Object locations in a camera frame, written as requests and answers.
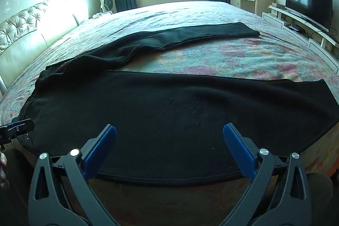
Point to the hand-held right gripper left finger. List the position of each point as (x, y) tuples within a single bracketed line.
[(102, 146)]

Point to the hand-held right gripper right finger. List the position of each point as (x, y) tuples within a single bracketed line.
[(238, 146)]

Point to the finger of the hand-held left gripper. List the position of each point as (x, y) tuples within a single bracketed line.
[(16, 130)]

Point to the black pants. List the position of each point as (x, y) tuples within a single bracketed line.
[(159, 114)]

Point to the person's left hand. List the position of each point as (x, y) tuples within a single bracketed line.
[(2, 165)]

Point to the floral bedspread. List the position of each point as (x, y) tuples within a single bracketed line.
[(225, 61)]

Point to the cream tufted headboard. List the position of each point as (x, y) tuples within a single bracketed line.
[(21, 38)]

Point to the white television stand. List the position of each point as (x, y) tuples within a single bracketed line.
[(294, 30)]

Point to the black set-top box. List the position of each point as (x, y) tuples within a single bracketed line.
[(294, 27)]

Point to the white fan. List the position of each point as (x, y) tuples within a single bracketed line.
[(106, 3)]

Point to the black flat television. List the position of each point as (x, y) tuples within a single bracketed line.
[(307, 1)]

